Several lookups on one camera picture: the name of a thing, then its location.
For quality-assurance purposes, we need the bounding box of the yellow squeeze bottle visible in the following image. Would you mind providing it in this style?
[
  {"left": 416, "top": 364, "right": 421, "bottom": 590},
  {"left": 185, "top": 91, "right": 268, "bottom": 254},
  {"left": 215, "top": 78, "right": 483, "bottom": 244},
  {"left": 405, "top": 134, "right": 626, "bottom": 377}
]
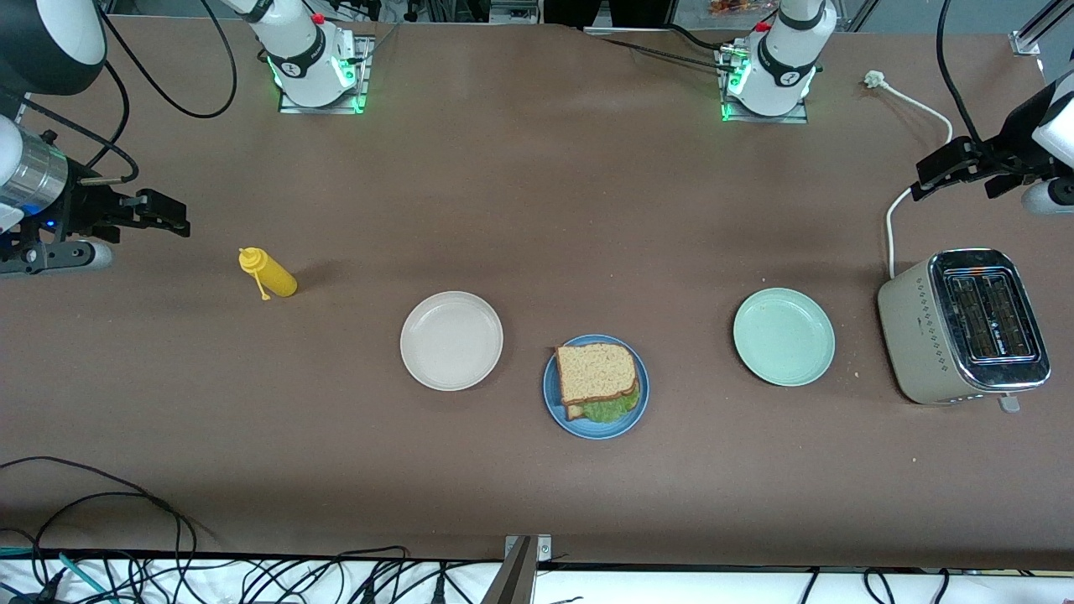
[{"left": 238, "top": 247, "right": 299, "bottom": 301}]

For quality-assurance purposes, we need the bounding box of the green lettuce leaf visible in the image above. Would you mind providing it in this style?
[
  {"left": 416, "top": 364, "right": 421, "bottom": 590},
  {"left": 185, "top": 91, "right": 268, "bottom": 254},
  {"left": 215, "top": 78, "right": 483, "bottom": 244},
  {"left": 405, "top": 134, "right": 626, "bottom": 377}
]
[{"left": 579, "top": 388, "right": 641, "bottom": 424}]

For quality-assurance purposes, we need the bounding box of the pale green plate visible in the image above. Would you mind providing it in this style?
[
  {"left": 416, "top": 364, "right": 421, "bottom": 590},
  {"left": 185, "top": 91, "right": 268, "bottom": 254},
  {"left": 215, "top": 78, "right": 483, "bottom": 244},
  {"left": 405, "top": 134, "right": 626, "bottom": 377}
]
[{"left": 733, "top": 287, "right": 837, "bottom": 388}]

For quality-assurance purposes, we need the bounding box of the beige plate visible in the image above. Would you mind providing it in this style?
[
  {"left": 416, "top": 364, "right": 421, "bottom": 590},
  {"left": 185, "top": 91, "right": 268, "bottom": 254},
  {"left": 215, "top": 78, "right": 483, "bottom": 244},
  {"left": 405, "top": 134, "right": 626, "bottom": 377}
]
[{"left": 399, "top": 290, "right": 504, "bottom": 393}]

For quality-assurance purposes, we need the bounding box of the blue plate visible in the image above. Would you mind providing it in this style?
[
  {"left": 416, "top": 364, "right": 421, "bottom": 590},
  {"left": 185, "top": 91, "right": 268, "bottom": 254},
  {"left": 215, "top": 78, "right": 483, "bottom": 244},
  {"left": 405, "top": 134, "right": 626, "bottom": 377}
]
[{"left": 543, "top": 334, "right": 650, "bottom": 440}]

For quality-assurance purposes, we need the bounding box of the beige chrome toaster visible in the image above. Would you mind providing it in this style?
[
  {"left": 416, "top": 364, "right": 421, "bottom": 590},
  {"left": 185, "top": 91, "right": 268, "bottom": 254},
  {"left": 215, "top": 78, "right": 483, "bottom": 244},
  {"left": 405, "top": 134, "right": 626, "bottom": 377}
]
[{"left": 877, "top": 247, "right": 1052, "bottom": 414}]

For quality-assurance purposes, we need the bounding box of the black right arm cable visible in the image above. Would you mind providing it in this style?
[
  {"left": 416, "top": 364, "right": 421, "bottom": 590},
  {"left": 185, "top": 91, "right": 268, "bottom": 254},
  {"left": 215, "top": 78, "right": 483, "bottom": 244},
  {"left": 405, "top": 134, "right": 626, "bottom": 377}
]
[{"left": 17, "top": 0, "right": 238, "bottom": 185}]

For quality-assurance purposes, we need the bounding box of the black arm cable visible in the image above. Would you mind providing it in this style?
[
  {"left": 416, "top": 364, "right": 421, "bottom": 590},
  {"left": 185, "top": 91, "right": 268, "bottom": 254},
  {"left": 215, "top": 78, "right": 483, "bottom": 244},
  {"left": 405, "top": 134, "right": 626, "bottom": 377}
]
[
  {"left": 17, "top": 0, "right": 238, "bottom": 185},
  {"left": 936, "top": 0, "right": 984, "bottom": 143}
]

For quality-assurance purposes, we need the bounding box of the aluminium frame corner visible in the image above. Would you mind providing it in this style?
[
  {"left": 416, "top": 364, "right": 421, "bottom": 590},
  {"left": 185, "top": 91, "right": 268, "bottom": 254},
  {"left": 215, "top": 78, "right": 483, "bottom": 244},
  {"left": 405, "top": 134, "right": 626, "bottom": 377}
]
[{"left": 1011, "top": 0, "right": 1074, "bottom": 57}]

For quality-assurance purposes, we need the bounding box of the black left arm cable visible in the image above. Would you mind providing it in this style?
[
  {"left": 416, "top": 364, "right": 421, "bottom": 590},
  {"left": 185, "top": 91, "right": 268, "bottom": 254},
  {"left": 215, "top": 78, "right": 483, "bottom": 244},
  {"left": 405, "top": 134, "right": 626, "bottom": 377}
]
[{"left": 936, "top": 0, "right": 984, "bottom": 143}]

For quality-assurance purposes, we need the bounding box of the white toaster power cord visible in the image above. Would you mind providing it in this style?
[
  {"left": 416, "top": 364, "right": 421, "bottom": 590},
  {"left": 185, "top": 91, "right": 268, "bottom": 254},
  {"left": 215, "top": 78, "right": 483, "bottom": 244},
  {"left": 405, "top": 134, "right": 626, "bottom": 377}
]
[{"left": 864, "top": 70, "right": 955, "bottom": 279}]

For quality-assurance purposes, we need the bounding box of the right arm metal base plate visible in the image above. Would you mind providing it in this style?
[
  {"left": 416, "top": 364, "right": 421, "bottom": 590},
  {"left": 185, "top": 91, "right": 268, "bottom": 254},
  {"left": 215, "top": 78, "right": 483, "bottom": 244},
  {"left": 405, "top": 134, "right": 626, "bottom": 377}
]
[{"left": 279, "top": 35, "right": 374, "bottom": 115}]

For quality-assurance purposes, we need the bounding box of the black looped cable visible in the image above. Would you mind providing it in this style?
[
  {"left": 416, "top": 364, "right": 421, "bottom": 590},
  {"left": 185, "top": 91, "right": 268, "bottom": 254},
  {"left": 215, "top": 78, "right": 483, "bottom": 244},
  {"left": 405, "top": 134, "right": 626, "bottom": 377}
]
[{"left": 0, "top": 456, "right": 200, "bottom": 580}]

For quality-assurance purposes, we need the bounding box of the black base cable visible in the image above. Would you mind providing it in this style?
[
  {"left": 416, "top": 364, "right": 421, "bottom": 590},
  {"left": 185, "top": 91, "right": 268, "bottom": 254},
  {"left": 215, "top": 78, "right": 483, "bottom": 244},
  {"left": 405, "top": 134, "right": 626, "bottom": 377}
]
[{"left": 600, "top": 25, "right": 731, "bottom": 73}]

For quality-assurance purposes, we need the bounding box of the teal cable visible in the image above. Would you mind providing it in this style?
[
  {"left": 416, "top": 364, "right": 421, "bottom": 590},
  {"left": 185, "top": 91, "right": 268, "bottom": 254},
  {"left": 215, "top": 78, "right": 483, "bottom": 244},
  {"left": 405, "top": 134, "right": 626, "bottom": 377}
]
[{"left": 0, "top": 545, "right": 114, "bottom": 604}]

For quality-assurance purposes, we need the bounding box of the silver aluminium rail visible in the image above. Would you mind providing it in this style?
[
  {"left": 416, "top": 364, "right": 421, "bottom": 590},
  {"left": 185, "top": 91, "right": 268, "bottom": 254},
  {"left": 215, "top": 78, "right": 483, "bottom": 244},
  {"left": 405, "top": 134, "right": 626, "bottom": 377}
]
[{"left": 489, "top": 0, "right": 542, "bottom": 26}]

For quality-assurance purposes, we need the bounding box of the aluminium profile post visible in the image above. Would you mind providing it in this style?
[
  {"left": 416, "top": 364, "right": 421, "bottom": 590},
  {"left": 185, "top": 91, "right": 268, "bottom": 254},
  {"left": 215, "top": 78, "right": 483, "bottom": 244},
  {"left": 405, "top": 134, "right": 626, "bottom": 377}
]
[{"left": 478, "top": 534, "right": 555, "bottom": 604}]

